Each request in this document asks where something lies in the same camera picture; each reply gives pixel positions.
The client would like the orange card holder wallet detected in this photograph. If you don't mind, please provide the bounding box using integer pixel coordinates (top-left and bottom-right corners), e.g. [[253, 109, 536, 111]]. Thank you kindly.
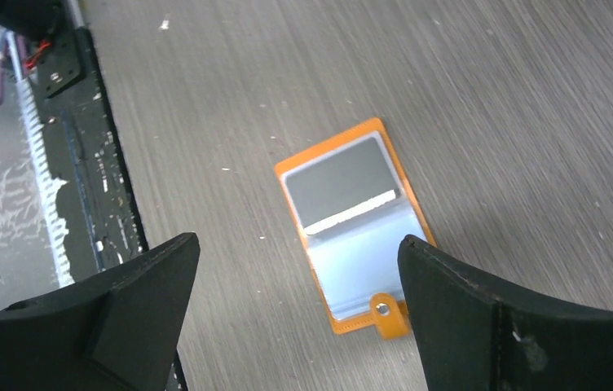
[[275, 117, 434, 340]]

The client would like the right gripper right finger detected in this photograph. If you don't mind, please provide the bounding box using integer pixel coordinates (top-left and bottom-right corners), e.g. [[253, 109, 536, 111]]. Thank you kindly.
[[398, 235, 613, 390]]

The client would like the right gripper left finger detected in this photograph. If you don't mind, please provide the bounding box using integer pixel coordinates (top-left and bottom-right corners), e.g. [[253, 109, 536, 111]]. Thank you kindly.
[[0, 233, 200, 390]]

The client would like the aluminium front rail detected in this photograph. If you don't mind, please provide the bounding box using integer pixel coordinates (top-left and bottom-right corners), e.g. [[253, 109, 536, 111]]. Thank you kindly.
[[7, 32, 74, 288]]

